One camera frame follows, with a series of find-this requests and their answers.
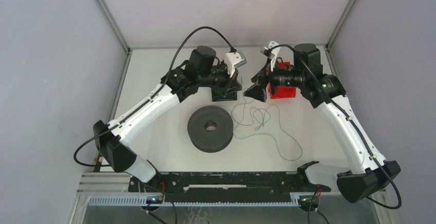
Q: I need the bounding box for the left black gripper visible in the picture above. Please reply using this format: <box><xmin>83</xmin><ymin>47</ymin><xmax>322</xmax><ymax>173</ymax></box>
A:
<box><xmin>197</xmin><ymin>61</ymin><xmax>242</xmax><ymax>98</ymax></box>

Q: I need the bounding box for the red plastic bin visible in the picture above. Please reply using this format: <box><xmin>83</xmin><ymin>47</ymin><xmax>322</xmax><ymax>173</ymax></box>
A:
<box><xmin>267</xmin><ymin>61</ymin><xmax>296</xmax><ymax>99</ymax></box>

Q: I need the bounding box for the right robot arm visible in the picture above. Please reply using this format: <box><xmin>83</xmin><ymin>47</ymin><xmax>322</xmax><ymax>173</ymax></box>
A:
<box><xmin>244</xmin><ymin>41</ymin><xmax>401</xmax><ymax>203</ymax></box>

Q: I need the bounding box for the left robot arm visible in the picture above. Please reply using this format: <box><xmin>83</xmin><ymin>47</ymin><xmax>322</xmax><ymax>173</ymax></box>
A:
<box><xmin>93</xmin><ymin>46</ymin><xmax>246</xmax><ymax>192</ymax></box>

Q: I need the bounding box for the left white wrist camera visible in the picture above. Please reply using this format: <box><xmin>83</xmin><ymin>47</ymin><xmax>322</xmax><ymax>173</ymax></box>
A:
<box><xmin>224</xmin><ymin>51</ymin><xmax>247</xmax><ymax>77</ymax></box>

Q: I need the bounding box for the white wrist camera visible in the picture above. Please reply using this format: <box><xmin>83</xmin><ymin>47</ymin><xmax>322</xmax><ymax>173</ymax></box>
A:
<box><xmin>224</xmin><ymin>51</ymin><xmax>247</xmax><ymax>77</ymax></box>
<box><xmin>260</xmin><ymin>41</ymin><xmax>280</xmax><ymax>72</ymax></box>

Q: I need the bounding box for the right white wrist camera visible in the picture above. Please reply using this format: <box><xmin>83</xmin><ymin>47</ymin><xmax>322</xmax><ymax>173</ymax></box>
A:
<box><xmin>260</xmin><ymin>41</ymin><xmax>280</xmax><ymax>72</ymax></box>

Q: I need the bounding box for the dark grey cable spool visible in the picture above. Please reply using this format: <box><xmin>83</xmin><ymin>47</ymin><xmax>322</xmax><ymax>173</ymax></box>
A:
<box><xmin>187</xmin><ymin>105</ymin><xmax>233</xmax><ymax>153</ymax></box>

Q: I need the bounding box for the black plastic bin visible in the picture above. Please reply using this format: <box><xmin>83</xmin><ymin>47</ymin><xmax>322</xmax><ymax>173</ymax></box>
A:
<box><xmin>211</xmin><ymin>87</ymin><xmax>238</xmax><ymax>102</ymax></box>

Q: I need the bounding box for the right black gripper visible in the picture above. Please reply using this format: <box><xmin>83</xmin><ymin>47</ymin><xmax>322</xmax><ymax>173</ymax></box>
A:
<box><xmin>243</xmin><ymin>57</ymin><xmax>305</xmax><ymax>102</ymax></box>

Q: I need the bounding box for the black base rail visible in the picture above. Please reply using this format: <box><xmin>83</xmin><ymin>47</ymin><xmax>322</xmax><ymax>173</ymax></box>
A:
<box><xmin>128</xmin><ymin>172</ymin><xmax>331</xmax><ymax>203</ymax></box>

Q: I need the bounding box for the long green cable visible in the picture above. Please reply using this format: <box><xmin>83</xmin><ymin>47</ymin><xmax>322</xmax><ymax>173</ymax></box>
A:
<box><xmin>230</xmin><ymin>77</ymin><xmax>304</xmax><ymax>162</ymax></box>

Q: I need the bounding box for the left black camera cable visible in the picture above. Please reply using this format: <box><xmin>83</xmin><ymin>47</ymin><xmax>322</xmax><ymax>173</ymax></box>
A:
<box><xmin>72</xmin><ymin>26</ymin><xmax>238</xmax><ymax>168</ymax></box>

